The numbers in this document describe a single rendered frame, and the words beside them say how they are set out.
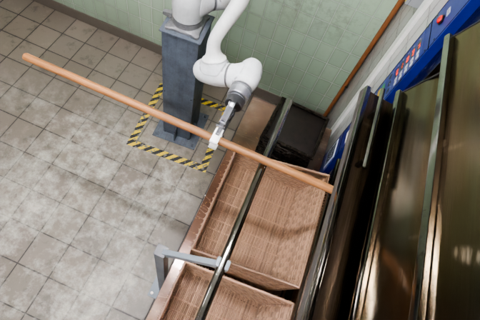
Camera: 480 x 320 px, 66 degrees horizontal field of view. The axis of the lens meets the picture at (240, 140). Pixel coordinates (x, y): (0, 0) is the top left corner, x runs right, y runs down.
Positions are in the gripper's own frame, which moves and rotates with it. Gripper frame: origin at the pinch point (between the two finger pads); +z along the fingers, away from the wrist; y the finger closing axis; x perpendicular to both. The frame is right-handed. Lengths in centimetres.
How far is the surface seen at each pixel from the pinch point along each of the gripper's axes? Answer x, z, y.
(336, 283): -48, 37, -21
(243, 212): -19.7, 21.2, 1.6
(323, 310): -47, 45, -22
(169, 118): 18.4, 0.9, -1.2
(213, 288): -20, 47, 2
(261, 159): -18.5, 1.1, -1.4
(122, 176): 59, -12, 119
